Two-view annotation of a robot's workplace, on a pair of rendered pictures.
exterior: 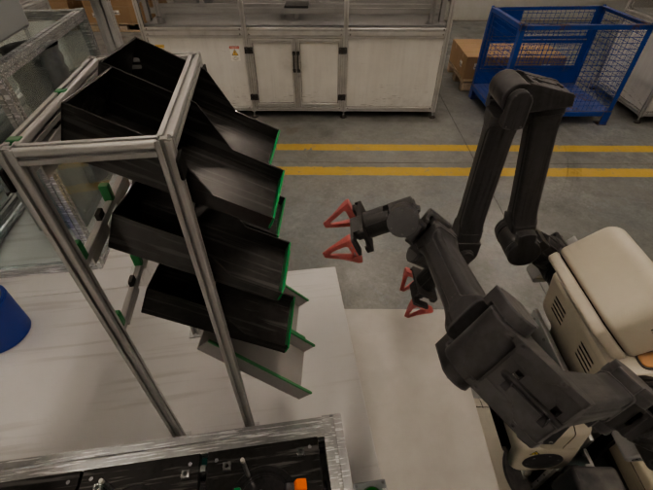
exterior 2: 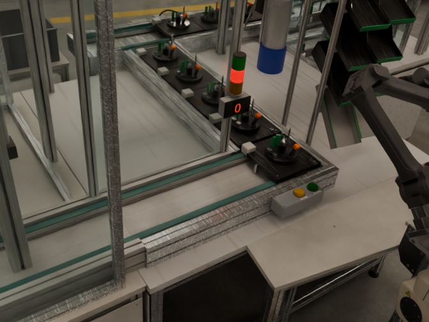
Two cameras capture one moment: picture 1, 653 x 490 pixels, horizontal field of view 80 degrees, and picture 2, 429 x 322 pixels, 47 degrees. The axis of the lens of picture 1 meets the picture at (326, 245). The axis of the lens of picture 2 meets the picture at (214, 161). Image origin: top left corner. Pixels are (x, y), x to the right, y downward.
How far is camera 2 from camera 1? 149 cm
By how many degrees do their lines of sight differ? 46
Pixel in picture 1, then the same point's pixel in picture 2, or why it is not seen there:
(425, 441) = (360, 222)
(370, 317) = not seen: hidden behind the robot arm
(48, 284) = (301, 66)
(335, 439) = (325, 171)
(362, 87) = not seen: outside the picture
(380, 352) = (394, 193)
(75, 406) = (264, 102)
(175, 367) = (307, 121)
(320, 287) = not seen: hidden behind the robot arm
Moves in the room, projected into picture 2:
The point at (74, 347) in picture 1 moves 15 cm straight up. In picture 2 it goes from (284, 89) to (289, 64)
